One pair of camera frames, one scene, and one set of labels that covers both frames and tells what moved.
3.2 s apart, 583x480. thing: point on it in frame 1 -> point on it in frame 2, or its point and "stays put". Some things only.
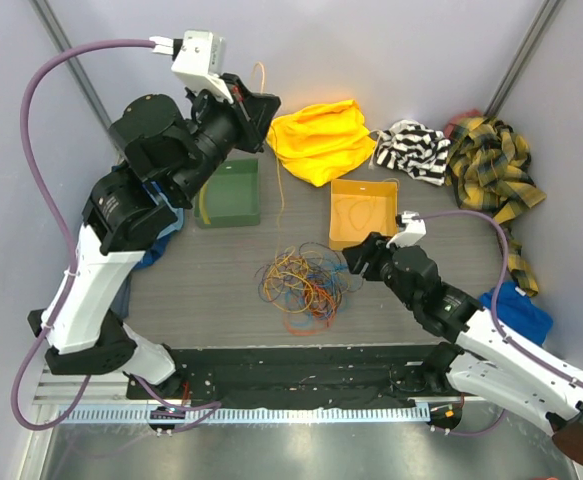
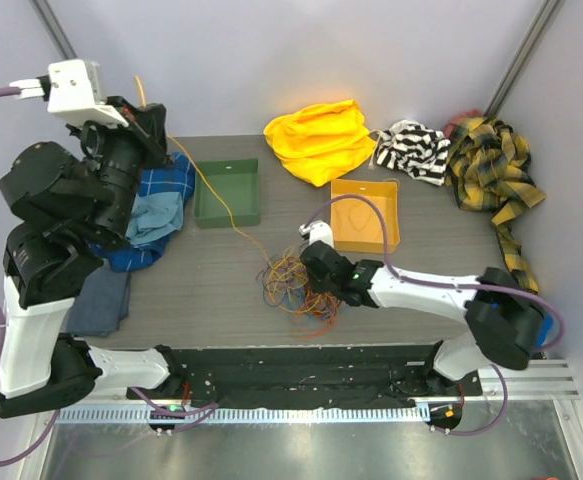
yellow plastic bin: [358, 208] stays put
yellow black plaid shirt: [487, 168] stays put
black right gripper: [371, 251] -> [318, 287]
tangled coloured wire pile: [308, 282] stays put
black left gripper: [252, 113] -> [146, 129]
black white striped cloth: [412, 147] stays put
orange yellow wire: [259, 64] -> [213, 188]
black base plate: [290, 376] stays put
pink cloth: [473, 113] stays put
